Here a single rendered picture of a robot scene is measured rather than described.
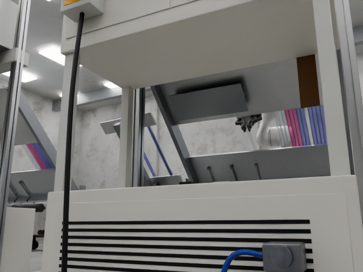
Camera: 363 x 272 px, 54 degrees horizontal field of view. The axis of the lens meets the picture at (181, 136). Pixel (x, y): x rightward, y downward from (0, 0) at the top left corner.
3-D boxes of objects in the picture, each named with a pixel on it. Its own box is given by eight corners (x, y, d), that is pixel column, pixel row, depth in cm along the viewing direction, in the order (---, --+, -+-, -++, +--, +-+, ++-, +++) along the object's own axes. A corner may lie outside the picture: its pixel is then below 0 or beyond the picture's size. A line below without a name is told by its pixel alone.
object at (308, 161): (200, 190, 172) (201, 185, 174) (350, 182, 144) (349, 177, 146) (187, 159, 163) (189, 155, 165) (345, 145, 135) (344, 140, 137)
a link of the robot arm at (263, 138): (283, 149, 214) (256, 151, 220) (284, 140, 224) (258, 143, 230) (270, 68, 197) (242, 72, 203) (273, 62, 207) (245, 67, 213)
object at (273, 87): (172, 129, 152) (176, 123, 156) (340, 108, 124) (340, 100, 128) (143, 59, 136) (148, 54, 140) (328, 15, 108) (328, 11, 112)
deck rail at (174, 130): (195, 195, 171) (199, 187, 176) (199, 195, 170) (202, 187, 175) (139, 60, 137) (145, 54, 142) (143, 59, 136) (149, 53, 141)
